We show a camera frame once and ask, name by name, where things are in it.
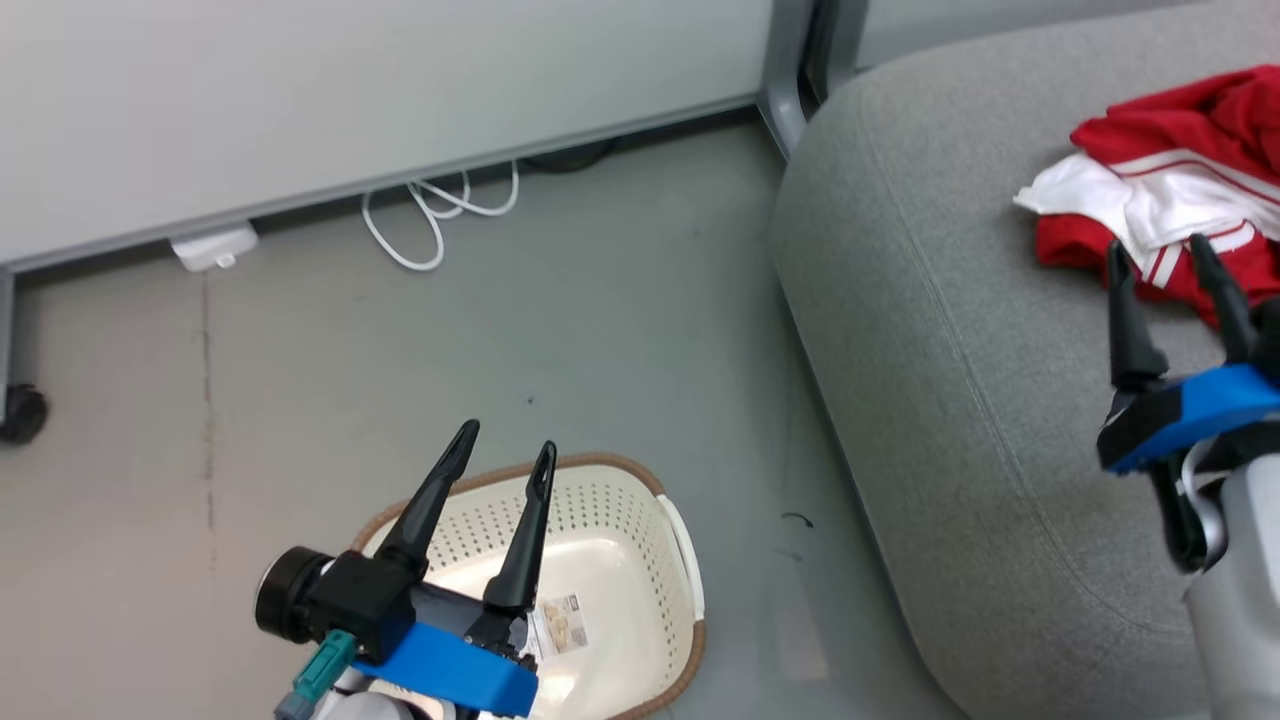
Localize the white power adapter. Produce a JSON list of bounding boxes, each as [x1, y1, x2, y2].
[[170, 222, 260, 273]]

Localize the narrow white partition panel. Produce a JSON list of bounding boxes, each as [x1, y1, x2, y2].
[[855, 0, 1201, 71]]

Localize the grey partition post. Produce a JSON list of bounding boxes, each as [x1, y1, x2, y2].
[[757, 0, 871, 161]]

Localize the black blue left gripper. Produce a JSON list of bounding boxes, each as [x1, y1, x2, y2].
[[255, 420, 558, 719]]

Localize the white coiled power cable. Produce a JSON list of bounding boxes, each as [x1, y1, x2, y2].
[[362, 160, 521, 273]]

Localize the grey fabric sofa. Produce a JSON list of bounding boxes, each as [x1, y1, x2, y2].
[[770, 0, 1280, 720]]

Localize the large white partition panel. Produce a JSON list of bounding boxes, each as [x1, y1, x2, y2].
[[0, 0, 801, 421]]

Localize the black caster wheel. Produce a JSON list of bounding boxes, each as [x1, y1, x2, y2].
[[0, 384, 49, 446]]

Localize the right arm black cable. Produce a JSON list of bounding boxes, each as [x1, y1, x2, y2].
[[1150, 440, 1233, 576]]

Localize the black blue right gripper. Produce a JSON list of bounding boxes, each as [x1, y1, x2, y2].
[[1097, 233, 1280, 476]]

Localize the cream perforated laundry basket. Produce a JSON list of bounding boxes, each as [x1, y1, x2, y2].
[[350, 452, 707, 720]]

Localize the red garment with white trim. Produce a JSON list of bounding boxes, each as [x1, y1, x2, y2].
[[1015, 150, 1280, 328]]

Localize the paper sticker inside basket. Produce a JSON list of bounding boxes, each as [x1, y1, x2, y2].
[[530, 595, 591, 657]]

